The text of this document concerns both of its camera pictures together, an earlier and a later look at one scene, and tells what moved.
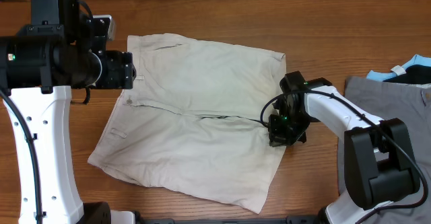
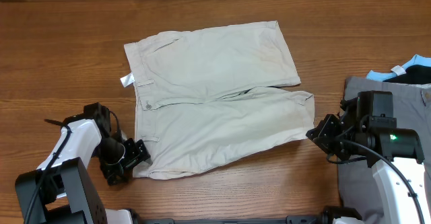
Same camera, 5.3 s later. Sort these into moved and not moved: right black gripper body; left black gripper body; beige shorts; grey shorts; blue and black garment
Moved: beige shorts; right black gripper body; left black gripper body
Not moved: blue and black garment; grey shorts
